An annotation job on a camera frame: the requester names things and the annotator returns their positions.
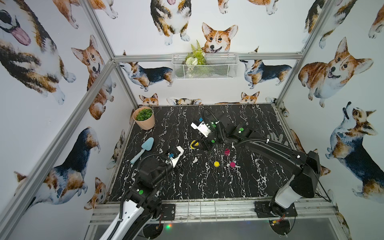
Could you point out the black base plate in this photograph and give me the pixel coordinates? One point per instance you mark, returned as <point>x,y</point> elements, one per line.
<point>267,209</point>
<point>167,212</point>

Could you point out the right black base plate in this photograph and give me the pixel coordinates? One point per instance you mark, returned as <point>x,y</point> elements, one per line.
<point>267,209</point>

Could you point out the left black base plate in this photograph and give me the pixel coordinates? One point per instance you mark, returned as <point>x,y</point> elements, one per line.
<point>167,212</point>

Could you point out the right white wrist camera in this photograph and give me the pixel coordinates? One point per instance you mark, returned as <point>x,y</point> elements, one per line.
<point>199,125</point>

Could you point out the light blue garden trowel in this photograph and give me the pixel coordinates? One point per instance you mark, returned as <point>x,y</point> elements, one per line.
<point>146,146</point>

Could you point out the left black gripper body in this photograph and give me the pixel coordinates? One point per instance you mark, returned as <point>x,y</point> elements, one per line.
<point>167,165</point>

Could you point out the grey rubber glove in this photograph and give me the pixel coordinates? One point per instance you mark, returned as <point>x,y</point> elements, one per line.
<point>278,138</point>

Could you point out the yellow paint jar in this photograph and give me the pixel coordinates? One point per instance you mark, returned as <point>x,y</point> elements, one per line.
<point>194,144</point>

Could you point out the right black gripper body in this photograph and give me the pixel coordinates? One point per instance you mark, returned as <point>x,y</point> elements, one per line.
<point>214,138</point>

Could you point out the white wire wall basket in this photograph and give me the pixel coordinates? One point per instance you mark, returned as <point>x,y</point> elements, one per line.
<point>209,66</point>

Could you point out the beige pot with green plant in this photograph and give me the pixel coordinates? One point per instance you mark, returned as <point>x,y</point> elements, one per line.
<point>144,117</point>

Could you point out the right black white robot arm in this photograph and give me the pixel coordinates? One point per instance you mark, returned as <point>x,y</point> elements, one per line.
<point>304,167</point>

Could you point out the green fern plant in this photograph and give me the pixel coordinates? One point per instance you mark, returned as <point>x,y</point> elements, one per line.
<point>196,55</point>

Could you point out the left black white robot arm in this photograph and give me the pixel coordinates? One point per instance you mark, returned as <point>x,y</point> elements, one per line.
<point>139,204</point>

